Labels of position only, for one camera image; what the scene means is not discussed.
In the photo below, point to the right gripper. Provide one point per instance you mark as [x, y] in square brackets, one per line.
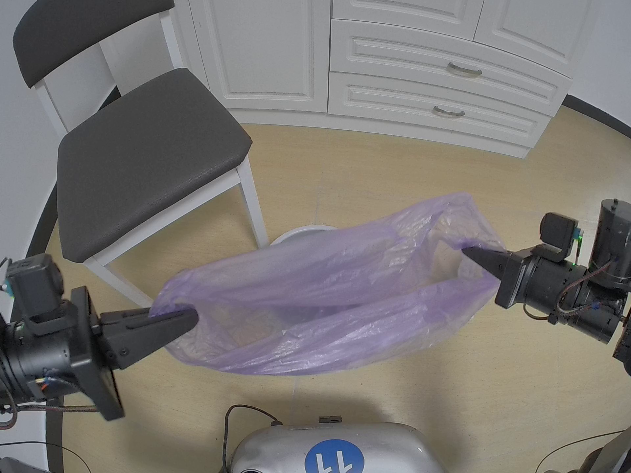
[542, 284]

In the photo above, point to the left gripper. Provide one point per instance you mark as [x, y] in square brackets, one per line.
[93, 362]

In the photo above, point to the purple plastic bag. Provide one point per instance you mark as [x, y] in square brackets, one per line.
[320, 288]

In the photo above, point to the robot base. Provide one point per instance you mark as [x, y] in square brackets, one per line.
[345, 446]

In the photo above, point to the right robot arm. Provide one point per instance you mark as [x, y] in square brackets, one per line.
[614, 244]

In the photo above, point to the white trash bin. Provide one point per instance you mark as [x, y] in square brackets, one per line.
[296, 232]

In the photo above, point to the white chair with grey seat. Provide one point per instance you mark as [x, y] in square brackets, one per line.
[148, 165]

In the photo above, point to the white wardrobe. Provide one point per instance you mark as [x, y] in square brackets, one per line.
[419, 42]

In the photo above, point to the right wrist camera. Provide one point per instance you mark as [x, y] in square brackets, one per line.
[559, 229]

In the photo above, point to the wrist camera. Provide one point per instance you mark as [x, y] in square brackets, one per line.
[34, 276]
[559, 229]

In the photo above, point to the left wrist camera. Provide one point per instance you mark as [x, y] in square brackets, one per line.
[34, 276]

